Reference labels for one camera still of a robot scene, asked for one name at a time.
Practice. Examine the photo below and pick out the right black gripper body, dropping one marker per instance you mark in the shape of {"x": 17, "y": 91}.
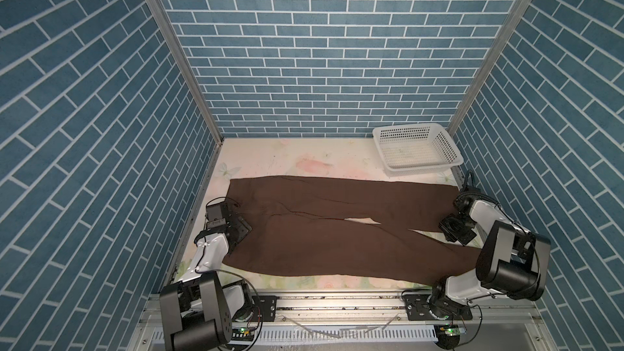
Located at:
{"x": 458, "y": 228}

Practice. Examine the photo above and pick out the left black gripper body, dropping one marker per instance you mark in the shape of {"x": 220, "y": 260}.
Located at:
{"x": 238, "y": 228}

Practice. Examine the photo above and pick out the brown trousers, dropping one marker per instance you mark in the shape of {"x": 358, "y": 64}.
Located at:
{"x": 318, "y": 226}

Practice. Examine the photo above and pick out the white plastic laundry basket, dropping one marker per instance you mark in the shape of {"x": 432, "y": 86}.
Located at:
{"x": 416, "y": 148}

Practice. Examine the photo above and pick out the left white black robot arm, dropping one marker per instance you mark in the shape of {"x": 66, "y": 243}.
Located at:
{"x": 196, "y": 312}

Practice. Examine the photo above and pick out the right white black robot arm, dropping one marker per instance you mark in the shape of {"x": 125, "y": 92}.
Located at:
{"x": 512, "y": 263}

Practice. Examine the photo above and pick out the right green circuit board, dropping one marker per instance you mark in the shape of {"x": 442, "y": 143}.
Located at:
{"x": 449, "y": 330}

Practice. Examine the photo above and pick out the green circuit board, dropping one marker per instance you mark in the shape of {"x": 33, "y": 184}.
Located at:
{"x": 449, "y": 330}
{"x": 242, "y": 336}

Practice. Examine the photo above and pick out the left green circuit board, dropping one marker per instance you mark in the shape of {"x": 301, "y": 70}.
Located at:
{"x": 242, "y": 336}

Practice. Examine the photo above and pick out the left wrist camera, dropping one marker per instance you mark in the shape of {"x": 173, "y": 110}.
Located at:
{"x": 218, "y": 217}

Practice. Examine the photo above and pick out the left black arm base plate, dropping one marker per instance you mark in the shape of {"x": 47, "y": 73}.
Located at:
{"x": 264, "y": 308}

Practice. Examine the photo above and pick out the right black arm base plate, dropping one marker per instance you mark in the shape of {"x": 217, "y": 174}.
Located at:
{"x": 421, "y": 307}

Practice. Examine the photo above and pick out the aluminium front rail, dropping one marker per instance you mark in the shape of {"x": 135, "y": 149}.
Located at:
{"x": 498, "y": 324}

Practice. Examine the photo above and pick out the white slotted cable duct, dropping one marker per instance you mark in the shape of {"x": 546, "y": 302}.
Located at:
{"x": 295, "y": 335}

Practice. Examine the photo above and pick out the right aluminium corner post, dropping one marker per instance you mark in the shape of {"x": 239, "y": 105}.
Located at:
{"x": 503, "y": 36}

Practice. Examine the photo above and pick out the aluminium corner post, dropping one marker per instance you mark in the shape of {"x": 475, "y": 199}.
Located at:
{"x": 164, "y": 24}
{"x": 503, "y": 36}

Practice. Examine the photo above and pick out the left aluminium corner post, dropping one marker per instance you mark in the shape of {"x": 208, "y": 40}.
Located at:
{"x": 164, "y": 24}

